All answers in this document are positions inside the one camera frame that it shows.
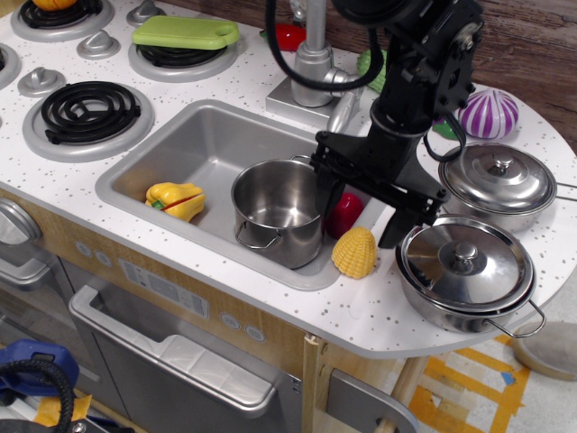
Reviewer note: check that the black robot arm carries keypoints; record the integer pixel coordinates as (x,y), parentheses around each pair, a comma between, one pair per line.
(428,76)

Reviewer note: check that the green toy bitter gourd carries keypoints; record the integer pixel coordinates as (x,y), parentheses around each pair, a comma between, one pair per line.
(363,64)

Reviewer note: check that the yellow toy corn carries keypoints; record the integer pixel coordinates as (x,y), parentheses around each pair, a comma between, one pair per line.
(355,253)

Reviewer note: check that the near lidded steel pan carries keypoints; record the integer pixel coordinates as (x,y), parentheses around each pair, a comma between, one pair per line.
(465,275)

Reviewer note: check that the rear left stove burner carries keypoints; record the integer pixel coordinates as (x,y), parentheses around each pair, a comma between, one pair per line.
(78,21)

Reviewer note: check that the silver stove knob front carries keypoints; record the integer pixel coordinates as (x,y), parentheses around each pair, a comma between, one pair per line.
(40,82)

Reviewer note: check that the far lidded steel pot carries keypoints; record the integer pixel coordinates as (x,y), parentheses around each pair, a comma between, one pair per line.
(500,185)

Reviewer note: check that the yellow toy bell pepper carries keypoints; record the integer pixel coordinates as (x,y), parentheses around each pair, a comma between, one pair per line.
(183,201)

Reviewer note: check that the grey toy oven door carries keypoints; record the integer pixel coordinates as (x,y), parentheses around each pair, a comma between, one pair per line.
(34,289)

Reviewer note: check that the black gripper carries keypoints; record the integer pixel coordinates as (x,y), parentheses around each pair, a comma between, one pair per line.
(384,165)

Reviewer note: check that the silver stove knob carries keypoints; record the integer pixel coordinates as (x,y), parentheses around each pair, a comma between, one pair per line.
(40,82)
(98,46)
(142,12)

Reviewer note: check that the red toy chili pepper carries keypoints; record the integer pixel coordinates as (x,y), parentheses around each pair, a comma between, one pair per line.
(289,36)

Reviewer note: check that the purple toy eggplant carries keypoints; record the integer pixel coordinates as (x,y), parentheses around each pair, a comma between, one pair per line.
(449,128)

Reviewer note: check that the dark red toy vegetable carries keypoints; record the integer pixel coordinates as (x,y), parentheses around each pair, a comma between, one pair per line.
(344,215)

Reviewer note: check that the orange toy fruit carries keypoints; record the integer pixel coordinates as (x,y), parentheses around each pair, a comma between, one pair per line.
(54,5)

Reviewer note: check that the blue clamp tool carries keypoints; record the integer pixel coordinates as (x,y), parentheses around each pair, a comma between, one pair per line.
(37,369)

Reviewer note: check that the round grey floor base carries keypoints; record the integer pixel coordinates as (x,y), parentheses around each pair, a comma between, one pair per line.
(550,352)

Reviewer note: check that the front black stove burner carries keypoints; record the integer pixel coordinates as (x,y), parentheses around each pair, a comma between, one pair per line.
(88,121)

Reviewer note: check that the steel pot in sink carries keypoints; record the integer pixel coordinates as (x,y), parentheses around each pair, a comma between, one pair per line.
(275,211)

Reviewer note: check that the green plastic cutting board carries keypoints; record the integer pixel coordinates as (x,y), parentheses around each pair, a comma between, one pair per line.
(186,33)

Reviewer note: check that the silver stove knob middle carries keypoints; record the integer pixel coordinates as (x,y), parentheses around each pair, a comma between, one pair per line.
(98,46)

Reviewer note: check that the silver stove knob rear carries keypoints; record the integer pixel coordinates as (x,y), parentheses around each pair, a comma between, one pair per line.
(142,12)

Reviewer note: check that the rear right stove burner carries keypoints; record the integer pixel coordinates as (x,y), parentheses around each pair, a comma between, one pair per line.
(176,65)

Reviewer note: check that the purple white toy onion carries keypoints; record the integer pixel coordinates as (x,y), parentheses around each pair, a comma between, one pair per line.
(490,114)

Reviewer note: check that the grey toy dishwasher door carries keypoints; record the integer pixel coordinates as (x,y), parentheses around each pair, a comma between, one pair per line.
(175,377)

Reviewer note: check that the silver toy faucet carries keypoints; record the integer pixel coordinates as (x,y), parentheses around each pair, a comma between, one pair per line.
(326,110)

